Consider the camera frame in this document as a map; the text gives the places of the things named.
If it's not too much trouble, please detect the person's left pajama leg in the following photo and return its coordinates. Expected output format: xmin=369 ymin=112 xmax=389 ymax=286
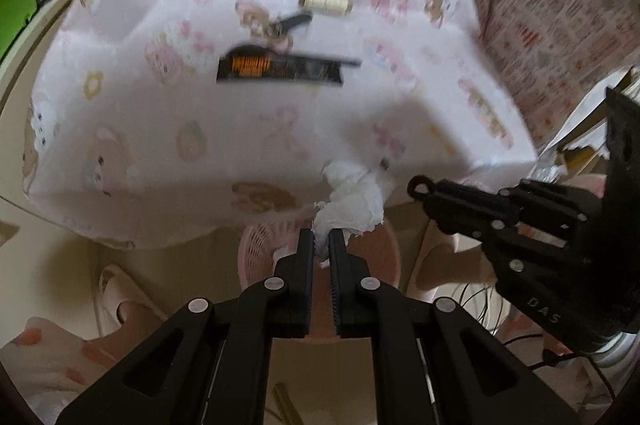
xmin=0 ymin=315 xmax=166 ymax=425

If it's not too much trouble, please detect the white tissue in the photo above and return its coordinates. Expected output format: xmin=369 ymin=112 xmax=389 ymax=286
xmin=312 ymin=160 xmax=388 ymax=251

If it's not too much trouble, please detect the pink bear print cloth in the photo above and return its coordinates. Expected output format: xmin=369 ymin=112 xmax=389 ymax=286
xmin=22 ymin=0 xmax=538 ymax=251

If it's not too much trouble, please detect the green storage box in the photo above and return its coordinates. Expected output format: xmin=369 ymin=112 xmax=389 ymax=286
xmin=0 ymin=0 xmax=38 ymax=61

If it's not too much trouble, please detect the pink plastic basket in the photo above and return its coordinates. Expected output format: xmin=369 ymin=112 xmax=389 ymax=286
xmin=237 ymin=220 xmax=403 ymax=346

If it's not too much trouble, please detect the brown stick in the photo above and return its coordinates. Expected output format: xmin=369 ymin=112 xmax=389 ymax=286
xmin=272 ymin=382 xmax=303 ymax=425

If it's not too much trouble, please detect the black cable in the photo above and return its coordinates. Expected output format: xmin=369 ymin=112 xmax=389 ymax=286
xmin=457 ymin=280 xmax=618 ymax=406

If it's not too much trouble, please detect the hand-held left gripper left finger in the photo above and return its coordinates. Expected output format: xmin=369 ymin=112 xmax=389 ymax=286
xmin=55 ymin=229 xmax=315 ymax=425

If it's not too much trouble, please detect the cream thread spool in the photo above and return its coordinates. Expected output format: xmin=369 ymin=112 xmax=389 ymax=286
xmin=299 ymin=0 xmax=353 ymax=13

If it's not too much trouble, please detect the pile of papers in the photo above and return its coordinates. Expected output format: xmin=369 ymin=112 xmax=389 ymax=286
xmin=540 ymin=65 xmax=640 ymax=176

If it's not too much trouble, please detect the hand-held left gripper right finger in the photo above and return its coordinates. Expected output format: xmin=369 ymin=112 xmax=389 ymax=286
xmin=329 ymin=229 xmax=583 ymax=425

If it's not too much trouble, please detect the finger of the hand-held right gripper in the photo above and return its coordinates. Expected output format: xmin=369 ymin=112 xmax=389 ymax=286
xmin=425 ymin=205 xmax=591 ymax=267
xmin=407 ymin=175 xmax=601 ymax=226

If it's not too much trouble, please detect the patterned quilt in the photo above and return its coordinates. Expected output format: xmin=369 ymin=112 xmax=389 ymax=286
xmin=452 ymin=0 xmax=640 ymax=141

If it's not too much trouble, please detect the person's foot in slipper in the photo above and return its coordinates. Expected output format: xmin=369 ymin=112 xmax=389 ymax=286
xmin=96 ymin=264 xmax=168 ymax=336

